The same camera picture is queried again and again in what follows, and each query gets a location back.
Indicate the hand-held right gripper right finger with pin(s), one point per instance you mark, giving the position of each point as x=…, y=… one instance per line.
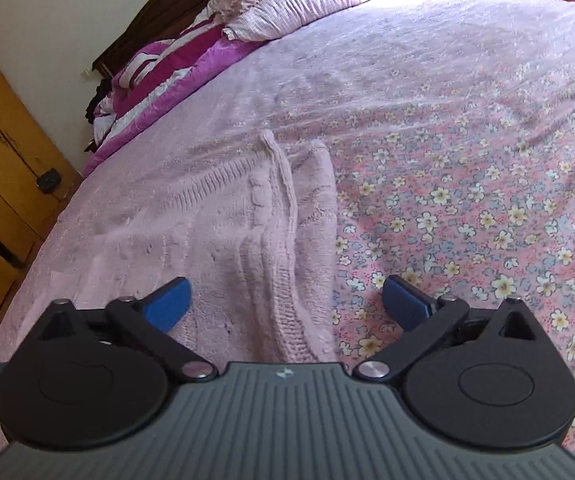
x=405, y=302

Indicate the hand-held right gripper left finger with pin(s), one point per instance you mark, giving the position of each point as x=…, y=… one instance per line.
x=167, y=302

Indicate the pink knitted sweater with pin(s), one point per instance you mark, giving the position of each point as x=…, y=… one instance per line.
x=227, y=240

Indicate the dark clothes pile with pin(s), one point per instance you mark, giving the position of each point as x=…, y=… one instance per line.
x=98, y=102

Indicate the pink floral bed sheet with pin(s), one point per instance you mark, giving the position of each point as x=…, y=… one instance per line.
x=467, y=160

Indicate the small black handbag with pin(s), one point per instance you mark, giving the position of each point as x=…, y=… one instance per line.
x=49, y=180

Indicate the wooden wardrobe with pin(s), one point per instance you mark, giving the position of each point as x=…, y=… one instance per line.
x=2, y=160

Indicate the magenta and white quilt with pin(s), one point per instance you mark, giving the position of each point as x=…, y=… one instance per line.
x=167, y=75

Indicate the dark wooden headboard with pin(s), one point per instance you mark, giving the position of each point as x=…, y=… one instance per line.
x=132, y=35

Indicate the wall socket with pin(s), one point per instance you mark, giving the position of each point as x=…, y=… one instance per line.
x=86, y=74

